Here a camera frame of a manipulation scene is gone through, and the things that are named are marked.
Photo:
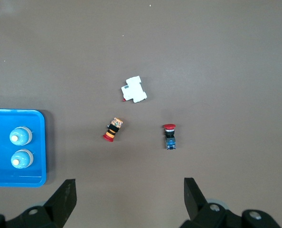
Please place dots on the red push button blue base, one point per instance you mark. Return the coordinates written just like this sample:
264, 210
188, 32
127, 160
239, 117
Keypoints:
170, 137

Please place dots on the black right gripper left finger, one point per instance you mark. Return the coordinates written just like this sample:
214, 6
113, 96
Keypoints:
58, 206

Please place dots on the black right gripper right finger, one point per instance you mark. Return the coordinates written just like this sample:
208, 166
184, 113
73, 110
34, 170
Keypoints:
202, 213

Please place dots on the red orange emergency stop button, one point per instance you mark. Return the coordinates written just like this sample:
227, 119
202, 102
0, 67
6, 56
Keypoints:
113, 129

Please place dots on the white circuit breaker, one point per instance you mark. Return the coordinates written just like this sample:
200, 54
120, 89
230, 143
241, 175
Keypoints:
134, 90

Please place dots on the blue dome call bell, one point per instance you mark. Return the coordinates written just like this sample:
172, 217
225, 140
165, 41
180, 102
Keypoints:
21, 159
20, 135

